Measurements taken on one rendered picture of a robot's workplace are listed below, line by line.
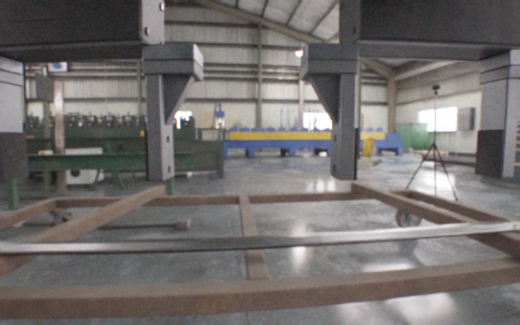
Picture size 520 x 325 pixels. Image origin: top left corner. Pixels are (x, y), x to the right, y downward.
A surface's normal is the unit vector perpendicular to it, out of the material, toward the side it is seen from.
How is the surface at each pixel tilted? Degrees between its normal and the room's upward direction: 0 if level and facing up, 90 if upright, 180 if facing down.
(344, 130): 90
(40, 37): 90
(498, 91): 90
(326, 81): 90
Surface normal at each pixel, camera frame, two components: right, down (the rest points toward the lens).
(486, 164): -1.00, 0.00
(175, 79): 0.01, 0.09
